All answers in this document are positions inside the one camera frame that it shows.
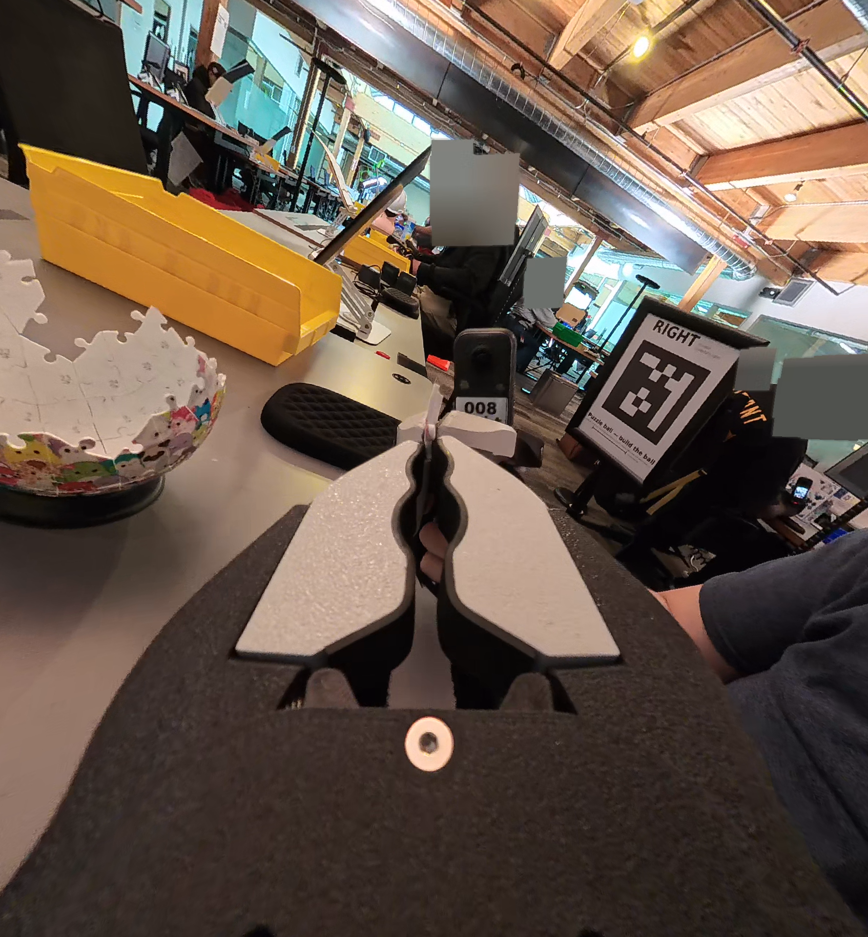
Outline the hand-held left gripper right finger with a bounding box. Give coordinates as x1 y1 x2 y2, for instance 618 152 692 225
430 437 621 671

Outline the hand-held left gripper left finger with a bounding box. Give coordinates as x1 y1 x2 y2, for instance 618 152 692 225
235 439 429 669

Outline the black round ball stand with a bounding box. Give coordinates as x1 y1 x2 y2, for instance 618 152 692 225
0 472 166 528

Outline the half-built colourful puzzle ball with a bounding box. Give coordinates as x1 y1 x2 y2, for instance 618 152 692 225
0 250 227 499

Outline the person's right hand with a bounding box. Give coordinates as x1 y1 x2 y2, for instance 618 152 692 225
418 521 450 584

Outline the black padded wrist rest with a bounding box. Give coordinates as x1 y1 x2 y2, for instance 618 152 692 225
260 382 406 471

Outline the small yellow bin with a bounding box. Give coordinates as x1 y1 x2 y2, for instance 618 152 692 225
341 233 411 275

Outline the black white marker sign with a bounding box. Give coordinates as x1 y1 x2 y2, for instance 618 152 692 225
566 296 770 486

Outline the dark tablet on stand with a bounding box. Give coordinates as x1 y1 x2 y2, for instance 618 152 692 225
311 148 433 345

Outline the yellow plastic bin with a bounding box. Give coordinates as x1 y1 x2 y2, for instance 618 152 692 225
20 144 343 367

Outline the person's dark blue shirt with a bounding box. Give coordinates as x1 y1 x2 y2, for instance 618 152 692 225
698 516 868 937

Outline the black office chair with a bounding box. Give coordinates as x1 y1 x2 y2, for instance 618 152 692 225
0 0 151 188

